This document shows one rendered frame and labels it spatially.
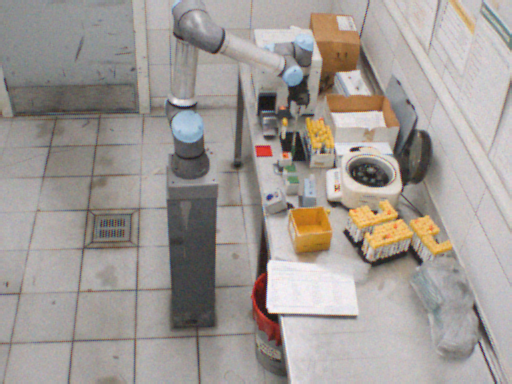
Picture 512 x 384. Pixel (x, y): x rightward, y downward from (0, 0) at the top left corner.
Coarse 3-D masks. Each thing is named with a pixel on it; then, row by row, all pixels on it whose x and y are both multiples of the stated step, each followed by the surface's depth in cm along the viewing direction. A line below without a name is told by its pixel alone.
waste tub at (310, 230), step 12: (300, 216) 232; (312, 216) 234; (324, 216) 231; (288, 228) 234; (300, 228) 235; (312, 228) 236; (324, 228) 232; (300, 240) 222; (312, 240) 223; (324, 240) 225; (300, 252) 227
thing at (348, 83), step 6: (342, 72) 309; (348, 72) 309; (354, 72) 301; (336, 78) 308; (342, 78) 305; (348, 78) 307; (354, 78) 301; (360, 78) 306; (336, 84) 309; (342, 84) 301; (348, 84) 301; (354, 84) 299; (360, 84) 302; (342, 90) 300; (348, 90) 297; (354, 90) 298; (360, 90) 298; (366, 90) 298; (348, 96) 293
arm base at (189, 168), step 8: (176, 160) 240; (184, 160) 237; (192, 160) 237; (200, 160) 239; (208, 160) 245; (176, 168) 243; (184, 168) 239; (192, 168) 239; (200, 168) 242; (208, 168) 245; (184, 176) 241; (192, 176) 241; (200, 176) 242
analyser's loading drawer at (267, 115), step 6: (264, 108) 285; (270, 108) 285; (264, 114) 279; (270, 114) 279; (264, 120) 275; (270, 120) 276; (264, 126) 274; (270, 126) 274; (276, 126) 274; (264, 132) 273; (270, 132) 273; (276, 132) 274
